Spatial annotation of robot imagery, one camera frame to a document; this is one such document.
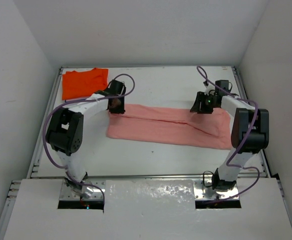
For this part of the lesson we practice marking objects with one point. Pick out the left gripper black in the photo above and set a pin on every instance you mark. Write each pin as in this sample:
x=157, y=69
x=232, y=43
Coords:
x=117, y=107

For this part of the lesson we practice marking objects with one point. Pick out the folded orange t-shirt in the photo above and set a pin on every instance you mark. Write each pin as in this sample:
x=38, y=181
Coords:
x=77, y=85

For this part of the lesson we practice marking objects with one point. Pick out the pink t-shirt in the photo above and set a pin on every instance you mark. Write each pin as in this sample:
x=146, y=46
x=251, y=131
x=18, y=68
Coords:
x=174, y=126

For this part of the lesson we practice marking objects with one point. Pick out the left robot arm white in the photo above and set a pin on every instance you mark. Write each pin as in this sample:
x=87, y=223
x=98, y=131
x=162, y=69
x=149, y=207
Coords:
x=64, y=127

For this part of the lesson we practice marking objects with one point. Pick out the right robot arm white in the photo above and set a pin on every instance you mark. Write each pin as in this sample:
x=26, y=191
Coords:
x=249, y=134

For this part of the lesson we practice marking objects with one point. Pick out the white foam front panel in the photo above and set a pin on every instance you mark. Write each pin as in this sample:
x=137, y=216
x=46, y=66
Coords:
x=147, y=210

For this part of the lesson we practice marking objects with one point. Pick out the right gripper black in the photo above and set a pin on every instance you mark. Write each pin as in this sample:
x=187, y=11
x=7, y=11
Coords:
x=199, y=106

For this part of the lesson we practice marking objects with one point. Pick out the aluminium table frame rail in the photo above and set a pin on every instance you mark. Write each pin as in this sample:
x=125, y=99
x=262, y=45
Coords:
x=108, y=159

